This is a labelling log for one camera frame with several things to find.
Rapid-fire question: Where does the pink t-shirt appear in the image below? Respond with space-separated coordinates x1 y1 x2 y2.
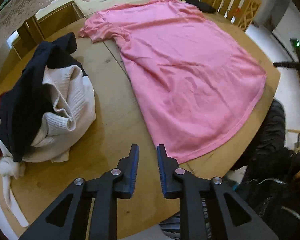
79 0 267 164

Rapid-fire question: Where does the dark navy garment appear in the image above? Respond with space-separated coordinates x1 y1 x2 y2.
0 32 87 162

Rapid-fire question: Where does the cream knit sweater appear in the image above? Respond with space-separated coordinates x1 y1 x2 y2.
0 64 96 228

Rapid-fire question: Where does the wooden low table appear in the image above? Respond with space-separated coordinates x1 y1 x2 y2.
12 1 84 58

